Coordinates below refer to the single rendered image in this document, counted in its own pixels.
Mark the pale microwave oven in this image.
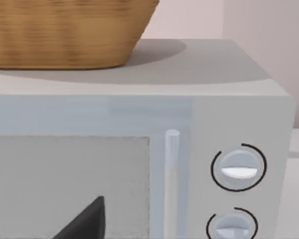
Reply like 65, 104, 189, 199
0, 38, 297, 239

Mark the pale microwave door handle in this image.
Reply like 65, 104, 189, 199
164, 129, 180, 239

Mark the pale microwave door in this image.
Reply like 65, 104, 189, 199
0, 97, 193, 239

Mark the pale microwave knob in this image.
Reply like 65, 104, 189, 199
218, 150, 261, 188
212, 213, 252, 239

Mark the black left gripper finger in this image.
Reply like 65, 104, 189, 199
52, 196, 106, 239

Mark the woven brown basket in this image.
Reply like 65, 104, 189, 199
0, 0, 160, 70

